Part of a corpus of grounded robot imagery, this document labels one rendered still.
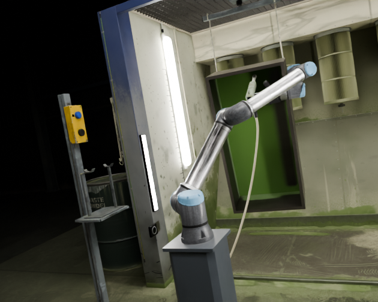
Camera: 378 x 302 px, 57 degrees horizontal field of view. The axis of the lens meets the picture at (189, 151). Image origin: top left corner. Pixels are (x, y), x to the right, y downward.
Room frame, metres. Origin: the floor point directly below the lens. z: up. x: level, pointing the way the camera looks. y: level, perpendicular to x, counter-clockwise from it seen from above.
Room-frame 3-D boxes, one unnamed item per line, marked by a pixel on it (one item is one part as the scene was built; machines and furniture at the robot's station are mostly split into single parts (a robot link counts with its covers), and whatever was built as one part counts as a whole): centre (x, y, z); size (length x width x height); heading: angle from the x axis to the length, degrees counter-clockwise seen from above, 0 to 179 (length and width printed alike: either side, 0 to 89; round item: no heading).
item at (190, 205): (1.98, 0.04, 0.83); 0.17 x 0.15 x 0.18; 16
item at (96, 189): (3.56, 0.82, 0.44); 0.59 x 0.58 x 0.89; 45
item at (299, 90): (2.39, -0.79, 1.40); 0.12 x 0.09 x 0.10; 72
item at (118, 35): (2.88, 0.42, 1.14); 0.18 x 0.18 x 2.29; 65
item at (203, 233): (1.97, 0.03, 0.69); 0.19 x 0.19 x 0.10
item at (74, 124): (2.41, 0.74, 1.42); 0.12 x 0.06 x 0.26; 155
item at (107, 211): (2.37, 0.64, 0.95); 0.26 x 0.15 x 0.32; 155
